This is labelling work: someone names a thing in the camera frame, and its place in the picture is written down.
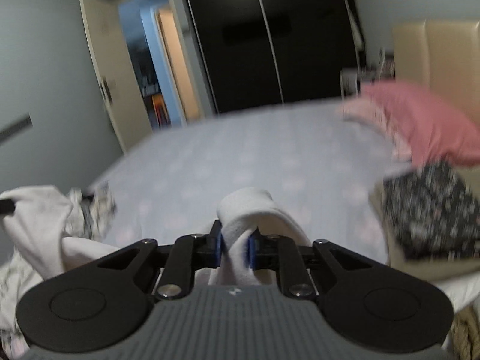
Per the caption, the dark floral folded garment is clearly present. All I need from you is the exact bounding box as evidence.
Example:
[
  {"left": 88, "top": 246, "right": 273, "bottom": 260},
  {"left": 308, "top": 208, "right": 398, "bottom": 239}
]
[{"left": 381, "top": 162, "right": 479, "bottom": 260}]

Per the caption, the pink pillow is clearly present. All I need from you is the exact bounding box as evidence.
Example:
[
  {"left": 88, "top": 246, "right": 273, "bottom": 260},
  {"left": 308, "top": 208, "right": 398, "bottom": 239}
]
[{"left": 360, "top": 80, "right": 479, "bottom": 167}]

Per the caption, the black sliding wardrobe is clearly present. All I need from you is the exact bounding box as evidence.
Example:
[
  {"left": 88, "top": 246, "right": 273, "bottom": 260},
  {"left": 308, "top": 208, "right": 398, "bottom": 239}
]
[{"left": 186, "top": 0, "right": 365, "bottom": 114}]

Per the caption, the beige folded garment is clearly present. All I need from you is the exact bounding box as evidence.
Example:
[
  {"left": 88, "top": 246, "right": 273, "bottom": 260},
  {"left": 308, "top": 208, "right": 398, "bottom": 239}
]
[{"left": 368, "top": 166, "right": 479, "bottom": 281}]

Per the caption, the beige padded headboard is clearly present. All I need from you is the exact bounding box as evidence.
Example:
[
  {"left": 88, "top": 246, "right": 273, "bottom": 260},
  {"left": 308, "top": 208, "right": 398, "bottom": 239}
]
[{"left": 392, "top": 19, "right": 480, "bottom": 124}]

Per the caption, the cream room door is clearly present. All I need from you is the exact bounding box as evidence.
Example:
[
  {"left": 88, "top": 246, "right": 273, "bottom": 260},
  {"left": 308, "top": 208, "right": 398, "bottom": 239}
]
[{"left": 79, "top": 0, "right": 152, "bottom": 152}]

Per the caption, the dark wall bar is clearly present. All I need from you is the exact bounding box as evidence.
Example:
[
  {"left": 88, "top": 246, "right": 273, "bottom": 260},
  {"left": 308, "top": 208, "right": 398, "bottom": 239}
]
[{"left": 0, "top": 114, "right": 32, "bottom": 145}]

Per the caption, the white crumpled clothes pile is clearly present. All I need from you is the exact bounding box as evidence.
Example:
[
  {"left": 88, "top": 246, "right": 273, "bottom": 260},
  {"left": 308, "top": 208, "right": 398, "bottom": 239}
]
[{"left": 1, "top": 185, "right": 117, "bottom": 359}]

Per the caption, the white fleece garment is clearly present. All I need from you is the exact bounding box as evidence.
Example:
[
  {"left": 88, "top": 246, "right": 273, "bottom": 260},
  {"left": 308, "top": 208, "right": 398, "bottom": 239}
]
[{"left": 197, "top": 187, "right": 309, "bottom": 286}]

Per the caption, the polka dot bed sheet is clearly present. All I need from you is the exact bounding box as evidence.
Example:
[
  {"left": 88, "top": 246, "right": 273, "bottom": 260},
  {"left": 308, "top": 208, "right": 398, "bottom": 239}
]
[{"left": 97, "top": 100, "right": 409, "bottom": 263}]

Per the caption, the light pink cloth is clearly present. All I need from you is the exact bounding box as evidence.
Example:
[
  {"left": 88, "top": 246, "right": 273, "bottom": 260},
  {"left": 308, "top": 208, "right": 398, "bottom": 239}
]
[{"left": 337, "top": 97, "right": 412, "bottom": 162}]

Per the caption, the bedside table with items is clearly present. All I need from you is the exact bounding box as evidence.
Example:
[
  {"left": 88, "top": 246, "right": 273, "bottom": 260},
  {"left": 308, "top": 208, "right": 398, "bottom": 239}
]
[{"left": 339, "top": 47, "right": 395, "bottom": 98}]

